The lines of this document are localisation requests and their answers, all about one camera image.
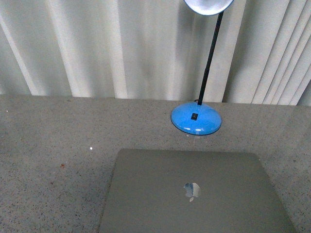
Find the silver grey laptop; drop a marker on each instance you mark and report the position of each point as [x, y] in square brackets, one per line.
[169, 191]

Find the blue desk lamp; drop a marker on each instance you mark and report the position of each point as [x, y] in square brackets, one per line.
[195, 117]

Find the white vertical blinds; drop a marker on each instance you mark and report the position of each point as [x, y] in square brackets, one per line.
[156, 49]

